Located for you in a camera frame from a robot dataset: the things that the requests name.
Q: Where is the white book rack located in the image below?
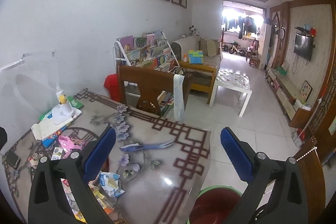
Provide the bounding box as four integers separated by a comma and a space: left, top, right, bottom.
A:
112, 29, 185, 117

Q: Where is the newspaper ball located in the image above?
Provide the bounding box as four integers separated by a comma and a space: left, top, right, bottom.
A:
28, 153, 43, 169

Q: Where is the wooden dining chair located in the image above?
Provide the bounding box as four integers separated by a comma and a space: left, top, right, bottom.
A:
117, 65, 193, 117

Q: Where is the blue cartoon book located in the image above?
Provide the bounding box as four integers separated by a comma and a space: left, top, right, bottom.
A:
42, 126, 67, 148

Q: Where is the wall mounted television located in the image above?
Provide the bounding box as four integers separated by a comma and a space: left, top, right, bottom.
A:
294, 34, 314, 61

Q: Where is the pink plastic wrapper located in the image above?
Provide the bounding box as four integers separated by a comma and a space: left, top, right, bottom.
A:
58, 135, 88, 159

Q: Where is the white blue milk carton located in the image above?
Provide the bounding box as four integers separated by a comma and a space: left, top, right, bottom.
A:
51, 147, 64, 161

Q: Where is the white coffee table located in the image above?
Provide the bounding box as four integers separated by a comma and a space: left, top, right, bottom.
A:
209, 68, 252, 117

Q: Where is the red bag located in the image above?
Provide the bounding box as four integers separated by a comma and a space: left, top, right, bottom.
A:
104, 74, 121, 102

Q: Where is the black smartphone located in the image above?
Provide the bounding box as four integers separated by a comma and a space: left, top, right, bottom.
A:
6, 149, 21, 169

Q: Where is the yellow snack box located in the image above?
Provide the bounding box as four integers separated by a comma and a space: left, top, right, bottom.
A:
91, 188, 114, 214

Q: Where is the red bin green rim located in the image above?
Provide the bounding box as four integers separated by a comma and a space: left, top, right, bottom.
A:
187, 185, 242, 224

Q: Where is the blue white snack bag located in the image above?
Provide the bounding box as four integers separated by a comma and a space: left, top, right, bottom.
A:
98, 172, 125, 198

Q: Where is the tv cabinet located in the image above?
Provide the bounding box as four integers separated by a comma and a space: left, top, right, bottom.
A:
266, 69, 312, 129

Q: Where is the white towel on chair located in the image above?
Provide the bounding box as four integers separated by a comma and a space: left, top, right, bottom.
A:
173, 74, 185, 123

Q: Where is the colourful toy box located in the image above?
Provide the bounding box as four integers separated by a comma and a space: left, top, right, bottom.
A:
188, 50, 204, 64

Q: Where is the children balance bike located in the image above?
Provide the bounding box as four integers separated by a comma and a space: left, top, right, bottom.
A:
228, 41, 247, 57

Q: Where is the white desk lamp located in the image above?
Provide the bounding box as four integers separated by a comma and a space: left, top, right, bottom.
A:
1, 48, 75, 124

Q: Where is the wooden sofa bench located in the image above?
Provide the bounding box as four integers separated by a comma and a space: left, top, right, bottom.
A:
171, 35, 222, 99

